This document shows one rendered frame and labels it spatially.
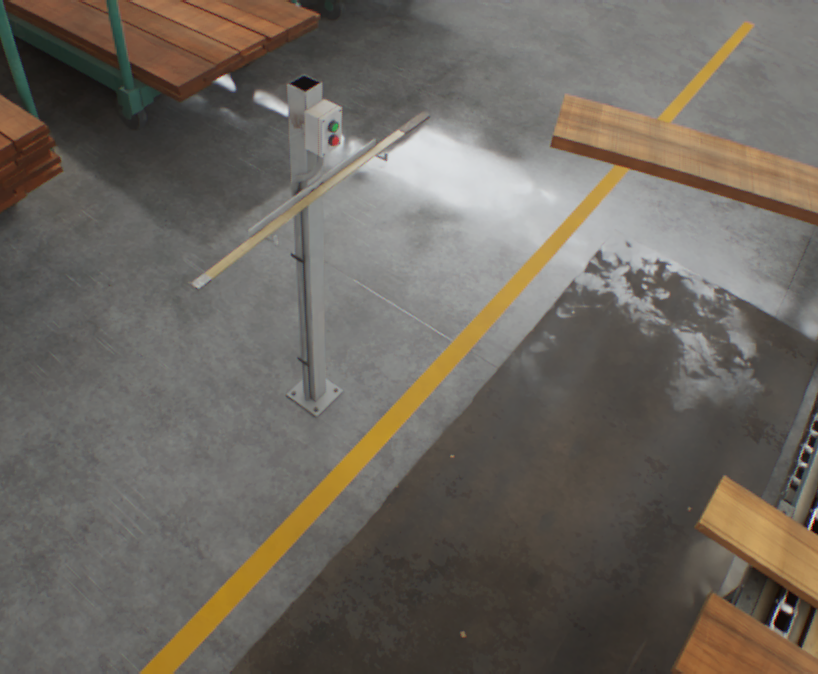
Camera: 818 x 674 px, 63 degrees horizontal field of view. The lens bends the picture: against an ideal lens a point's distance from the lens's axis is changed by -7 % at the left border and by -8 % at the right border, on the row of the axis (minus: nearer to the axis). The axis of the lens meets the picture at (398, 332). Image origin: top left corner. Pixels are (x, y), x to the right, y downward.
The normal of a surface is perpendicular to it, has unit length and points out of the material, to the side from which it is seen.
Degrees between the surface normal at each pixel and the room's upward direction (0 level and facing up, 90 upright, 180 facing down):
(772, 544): 0
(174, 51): 0
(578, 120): 0
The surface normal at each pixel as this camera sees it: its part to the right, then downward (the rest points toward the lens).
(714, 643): 0.07, -0.62
